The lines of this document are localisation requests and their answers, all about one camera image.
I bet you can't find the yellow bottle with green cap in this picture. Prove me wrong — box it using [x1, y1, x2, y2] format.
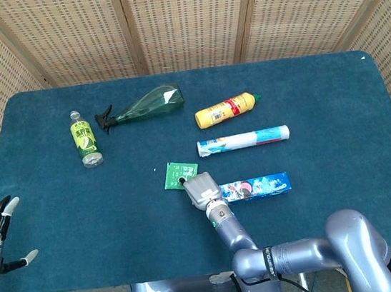
[192, 90, 264, 131]

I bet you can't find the blue Oreo cookie box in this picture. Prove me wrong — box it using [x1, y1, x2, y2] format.
[217, 171, 294, 206]

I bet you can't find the green label tea bottle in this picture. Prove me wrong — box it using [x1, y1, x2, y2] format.
[68, 107, 105, 171]

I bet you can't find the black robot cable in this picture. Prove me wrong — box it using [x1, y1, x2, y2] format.
[229, 263, 311, 292]

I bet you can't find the blue carpet table cover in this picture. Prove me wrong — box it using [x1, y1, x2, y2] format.
[0, 43, 391, 292]

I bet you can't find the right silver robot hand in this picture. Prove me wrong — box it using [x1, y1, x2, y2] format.
[179, 169, 226, 212]

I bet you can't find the white toothpaste tube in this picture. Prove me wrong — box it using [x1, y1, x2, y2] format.
[195, 124, 293, 158]

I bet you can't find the green plastic spray bottle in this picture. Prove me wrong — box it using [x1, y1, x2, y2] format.
[91, 82, 187, 136]

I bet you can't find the small green packet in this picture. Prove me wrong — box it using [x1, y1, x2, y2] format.
[160, 158, 202, 193]

